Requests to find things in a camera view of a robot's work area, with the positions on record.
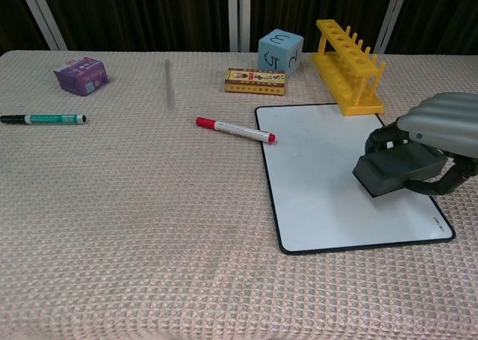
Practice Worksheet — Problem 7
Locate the beige waffle tablecloth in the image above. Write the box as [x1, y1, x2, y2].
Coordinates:
[0, 49, 478, 340]

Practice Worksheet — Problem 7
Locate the yellow printed card box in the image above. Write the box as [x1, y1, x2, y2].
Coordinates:
[224, 67, 289, 96]

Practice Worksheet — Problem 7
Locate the white whiteboard with black frame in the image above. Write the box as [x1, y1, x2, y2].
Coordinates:
[254, 102, 456, 256]

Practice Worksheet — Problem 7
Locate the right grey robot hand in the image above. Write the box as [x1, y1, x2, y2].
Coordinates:
[364, 92, 478, 197]

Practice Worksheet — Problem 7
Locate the purple printed box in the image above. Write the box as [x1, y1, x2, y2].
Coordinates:
[52, 55, 110, 97]

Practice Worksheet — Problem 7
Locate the red marker pen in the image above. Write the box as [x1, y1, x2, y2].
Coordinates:
[195, 117, 277, 145]

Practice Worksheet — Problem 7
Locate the white metal frame post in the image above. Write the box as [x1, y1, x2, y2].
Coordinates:
[373, 0, 412, 55]
[227, 0, 252, 53]
[15, 0, 69, 52]

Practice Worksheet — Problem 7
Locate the dark grey whiteboard eraser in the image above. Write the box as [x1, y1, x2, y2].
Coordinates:
[352, 142, 449, 199]

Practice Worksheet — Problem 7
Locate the dark curtain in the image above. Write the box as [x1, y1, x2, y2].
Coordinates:
[0, 0, 478, 56]

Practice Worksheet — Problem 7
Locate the green and black marker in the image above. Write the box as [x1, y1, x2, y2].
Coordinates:
[0, 113, 89, 126]

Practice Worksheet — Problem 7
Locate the light blue foam cube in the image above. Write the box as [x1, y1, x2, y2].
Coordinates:
[258, 28, 304, 78]

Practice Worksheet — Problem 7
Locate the yellow test tube rack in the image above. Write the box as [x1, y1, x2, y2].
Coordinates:
[310, 19, 386, 117]

